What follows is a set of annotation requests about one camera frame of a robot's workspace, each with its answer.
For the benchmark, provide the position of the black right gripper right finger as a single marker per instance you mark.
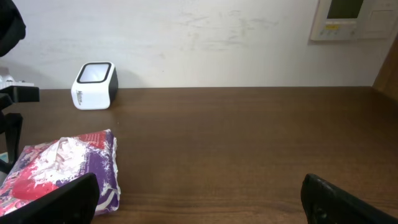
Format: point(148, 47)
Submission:
point(324, 202)

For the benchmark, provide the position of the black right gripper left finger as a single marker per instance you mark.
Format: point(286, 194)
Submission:
point(74, 202)

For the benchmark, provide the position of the red purple tissue pack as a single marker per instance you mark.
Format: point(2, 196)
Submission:
point(43, 168)

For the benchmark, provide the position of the white barcode scanner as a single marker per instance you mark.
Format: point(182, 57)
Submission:
point(96, 86)

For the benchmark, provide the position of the brown wooden door frame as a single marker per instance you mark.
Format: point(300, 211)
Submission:
point(386, 80)

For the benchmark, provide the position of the white wall control panel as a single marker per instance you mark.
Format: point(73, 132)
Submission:
point(341, 20)

